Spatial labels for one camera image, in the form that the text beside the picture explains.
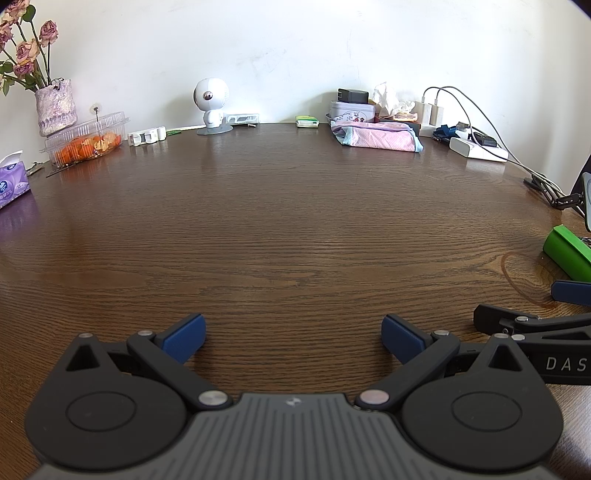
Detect clear plastic fruit container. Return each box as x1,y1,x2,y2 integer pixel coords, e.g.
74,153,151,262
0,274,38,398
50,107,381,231
44,110,130,169

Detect printed tin box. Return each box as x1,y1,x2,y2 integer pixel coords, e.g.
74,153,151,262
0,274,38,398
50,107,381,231
328,100,378,123

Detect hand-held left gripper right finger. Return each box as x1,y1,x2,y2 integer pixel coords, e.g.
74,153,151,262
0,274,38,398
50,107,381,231
355,313,525,412

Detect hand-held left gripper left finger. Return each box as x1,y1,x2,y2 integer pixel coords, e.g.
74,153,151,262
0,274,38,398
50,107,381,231
65,313,234,412

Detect grey charging cable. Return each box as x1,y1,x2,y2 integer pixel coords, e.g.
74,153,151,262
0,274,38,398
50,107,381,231
434,86,565,195

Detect pastel blue pink shirt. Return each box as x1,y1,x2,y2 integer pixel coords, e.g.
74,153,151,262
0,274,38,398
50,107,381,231
329,119,424,153

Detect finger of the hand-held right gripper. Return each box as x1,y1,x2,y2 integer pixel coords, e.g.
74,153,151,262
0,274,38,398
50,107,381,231
551,279,591,306
473,303,591,342

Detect black plug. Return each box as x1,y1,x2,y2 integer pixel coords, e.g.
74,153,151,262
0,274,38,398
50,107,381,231
457,122,498,149

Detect white charging cable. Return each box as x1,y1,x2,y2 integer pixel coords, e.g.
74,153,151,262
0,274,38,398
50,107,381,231
422,85,476,134

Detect white plastic clip gadget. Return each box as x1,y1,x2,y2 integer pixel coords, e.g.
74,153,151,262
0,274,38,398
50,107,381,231
127,126,167,148

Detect white purple vase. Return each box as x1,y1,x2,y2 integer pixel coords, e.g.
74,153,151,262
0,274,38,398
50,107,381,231
35,78,79,138

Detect crumpled white tissue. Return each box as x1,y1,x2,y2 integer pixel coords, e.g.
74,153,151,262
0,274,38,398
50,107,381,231
372,82,398,116

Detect white phone mount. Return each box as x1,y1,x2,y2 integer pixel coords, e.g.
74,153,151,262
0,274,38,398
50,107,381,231
581,171,591,232

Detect white power strip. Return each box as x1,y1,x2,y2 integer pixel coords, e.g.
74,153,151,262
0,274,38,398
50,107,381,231
449,136,509,162

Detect green plastic case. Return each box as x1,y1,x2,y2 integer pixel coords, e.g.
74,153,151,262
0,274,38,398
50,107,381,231
542,224,591,281

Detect purple tissue pack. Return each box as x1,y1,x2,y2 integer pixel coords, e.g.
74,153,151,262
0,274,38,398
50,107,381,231
0,150,33,210

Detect white round-headed camera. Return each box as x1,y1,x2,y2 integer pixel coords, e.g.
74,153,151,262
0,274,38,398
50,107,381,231
192,77,234,136

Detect dried pink flowers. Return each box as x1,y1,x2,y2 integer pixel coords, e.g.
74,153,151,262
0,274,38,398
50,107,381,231
0,0,61,96

